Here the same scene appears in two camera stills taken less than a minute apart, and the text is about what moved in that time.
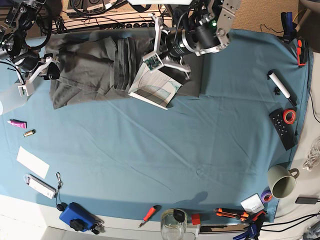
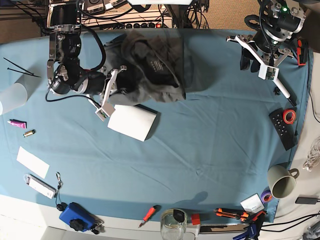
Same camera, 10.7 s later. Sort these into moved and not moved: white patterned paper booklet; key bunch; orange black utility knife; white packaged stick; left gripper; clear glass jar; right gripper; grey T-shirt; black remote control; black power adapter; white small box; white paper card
Moved: white patterned paper booklet; grey T-shirt; right gripper; left gripper
Not moved: key bunch; white paper card; white packaged stick; black power adapter; black remote control; orange black utility knife; white small box; clear glass jar
